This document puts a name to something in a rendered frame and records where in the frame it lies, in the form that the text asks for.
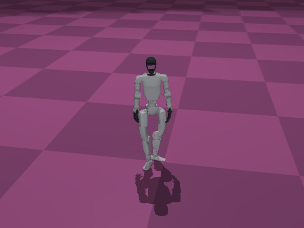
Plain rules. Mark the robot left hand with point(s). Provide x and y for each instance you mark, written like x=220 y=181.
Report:
x=169 y=114

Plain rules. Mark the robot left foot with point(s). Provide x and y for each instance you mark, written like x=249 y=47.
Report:
x=158 y=158

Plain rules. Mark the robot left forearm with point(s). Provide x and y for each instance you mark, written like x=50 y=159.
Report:
x=168 y=102

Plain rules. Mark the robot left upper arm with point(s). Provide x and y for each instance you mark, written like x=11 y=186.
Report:
x=165 y=85

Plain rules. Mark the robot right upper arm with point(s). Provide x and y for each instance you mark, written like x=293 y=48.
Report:
x=138 y=80

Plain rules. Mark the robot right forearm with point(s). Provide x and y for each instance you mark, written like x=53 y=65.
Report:
x=136 y=104

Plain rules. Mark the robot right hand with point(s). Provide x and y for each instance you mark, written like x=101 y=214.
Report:
x=135 y=115

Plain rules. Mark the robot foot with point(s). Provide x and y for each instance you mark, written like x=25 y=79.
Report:
x=158 y=158
x=147 y=165

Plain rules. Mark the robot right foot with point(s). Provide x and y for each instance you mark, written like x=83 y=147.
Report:
x=147 y=165

